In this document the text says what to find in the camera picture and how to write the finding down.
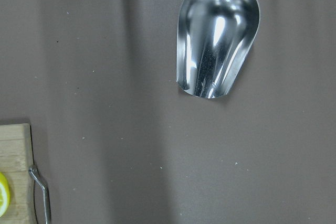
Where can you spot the silver metal scoop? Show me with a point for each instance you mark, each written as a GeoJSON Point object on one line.
{"type": "Point", "coordinates": [214, 38]}

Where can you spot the bamboo cutting board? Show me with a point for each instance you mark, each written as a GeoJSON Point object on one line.
{"type": "Point", "coordinates": [22, 175]}

